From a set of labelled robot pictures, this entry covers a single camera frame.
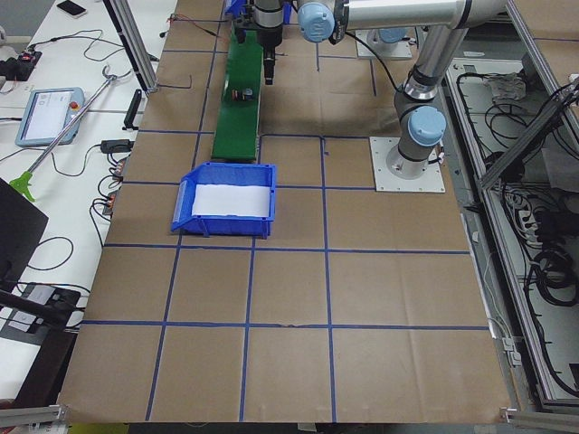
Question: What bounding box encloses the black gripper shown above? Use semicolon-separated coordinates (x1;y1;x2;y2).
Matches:
253;0;283;85

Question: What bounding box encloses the red push button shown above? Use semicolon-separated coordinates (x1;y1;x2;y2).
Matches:
232;88;254;102

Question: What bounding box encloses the blue bin right side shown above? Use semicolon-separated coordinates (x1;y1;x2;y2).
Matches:
225;0;293;24

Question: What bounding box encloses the blue bin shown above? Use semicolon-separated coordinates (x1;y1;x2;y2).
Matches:
225;0;293;24
171;162;277;239

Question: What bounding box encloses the green conveyor belt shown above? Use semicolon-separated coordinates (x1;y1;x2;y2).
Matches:
212;31;262;161

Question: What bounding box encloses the blue bin left side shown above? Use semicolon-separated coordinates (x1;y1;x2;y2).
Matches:
171;162;277;239

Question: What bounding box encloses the black power adapter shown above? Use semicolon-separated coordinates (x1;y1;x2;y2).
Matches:
100;139;134;155

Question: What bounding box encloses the teach pendant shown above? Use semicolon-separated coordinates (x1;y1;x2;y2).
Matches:
15;87;85;147

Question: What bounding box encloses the reacher grabber tool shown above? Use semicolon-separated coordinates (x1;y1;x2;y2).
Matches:
9;66;130;203

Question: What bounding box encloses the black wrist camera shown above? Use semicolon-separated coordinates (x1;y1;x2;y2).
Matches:
233;1;253;43

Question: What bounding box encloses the red black wire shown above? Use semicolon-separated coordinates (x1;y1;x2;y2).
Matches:
167;13;232;45

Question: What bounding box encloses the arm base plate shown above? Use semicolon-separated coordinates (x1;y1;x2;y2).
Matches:
355;28;414;61
369;137;445;193

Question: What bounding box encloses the aluminium frame post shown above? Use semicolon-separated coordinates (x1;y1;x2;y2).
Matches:
103;0;157;94

